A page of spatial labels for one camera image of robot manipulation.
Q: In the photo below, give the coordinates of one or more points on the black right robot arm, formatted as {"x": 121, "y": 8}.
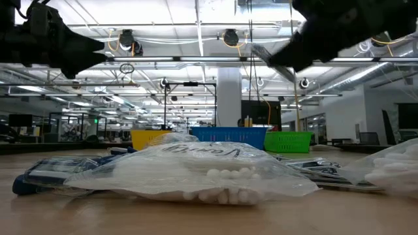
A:
{"x": 405, "y": 16}

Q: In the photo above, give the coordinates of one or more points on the green plastic basket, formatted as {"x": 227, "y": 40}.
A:
{"x": 287, "y": 142}

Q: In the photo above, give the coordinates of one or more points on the yellow plastic basket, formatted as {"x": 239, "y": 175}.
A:
{"x": 140, "y": 138}

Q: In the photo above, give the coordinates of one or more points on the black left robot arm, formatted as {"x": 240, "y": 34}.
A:
{"x": 6, "y": 13}

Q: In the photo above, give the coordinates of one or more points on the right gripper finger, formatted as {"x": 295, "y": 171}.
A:
{"x": 300, "y": 47}
{"x": 310, "y": 62}

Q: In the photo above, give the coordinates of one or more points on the blue plastic basket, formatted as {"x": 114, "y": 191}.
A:
{"x": 228, "y": 135}

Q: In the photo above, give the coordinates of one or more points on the black frame workstation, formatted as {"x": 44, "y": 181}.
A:
{"x": 190, "y": 84}

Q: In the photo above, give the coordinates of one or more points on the black aluminium rig frame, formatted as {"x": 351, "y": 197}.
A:
{"x": 65, "y": 148}

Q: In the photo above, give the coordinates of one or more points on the white building column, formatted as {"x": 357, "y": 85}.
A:
{"x": 229, "y": 98}

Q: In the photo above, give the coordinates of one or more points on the vanity pack cotton bag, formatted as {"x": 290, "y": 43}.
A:
{"x": 392, "y": 169}
{"x": 196, "y": 169}

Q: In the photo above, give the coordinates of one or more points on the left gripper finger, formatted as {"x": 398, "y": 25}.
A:
{"x": 85, "y": 60}
{"x": 81, "y": 44}

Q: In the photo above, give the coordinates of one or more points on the black monitor screen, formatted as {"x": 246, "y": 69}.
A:
{"x": 261, "y": 112}

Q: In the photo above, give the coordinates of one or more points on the silver nail clipper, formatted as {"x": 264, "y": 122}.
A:
{"x": 323, "y": 171}
{"x": 352, "y": 186}
{"x": 313, "y": 162}

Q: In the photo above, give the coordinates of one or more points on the black mesh bin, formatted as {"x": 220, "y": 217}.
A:
{"x": 369, "y": 138}

